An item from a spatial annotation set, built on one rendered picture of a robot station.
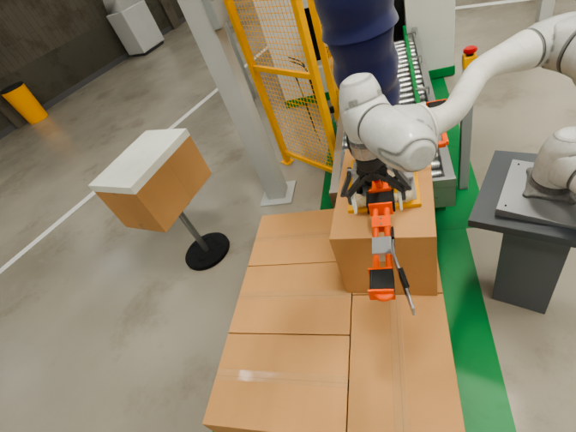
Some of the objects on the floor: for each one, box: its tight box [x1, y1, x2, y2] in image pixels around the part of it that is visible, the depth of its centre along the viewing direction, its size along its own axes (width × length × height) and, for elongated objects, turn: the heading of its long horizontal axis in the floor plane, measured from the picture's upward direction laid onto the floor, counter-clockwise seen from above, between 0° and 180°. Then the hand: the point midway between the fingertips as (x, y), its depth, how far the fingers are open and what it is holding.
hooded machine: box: [103, 0, 165, 57], centre depth 848 cm, size 83×68×149 cm
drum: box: [0, 81, 48, 124], centre depth 723 cm, size 48×47×74 cm
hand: (377, 207), depth 107 cm, fingers open, 13 cm apart
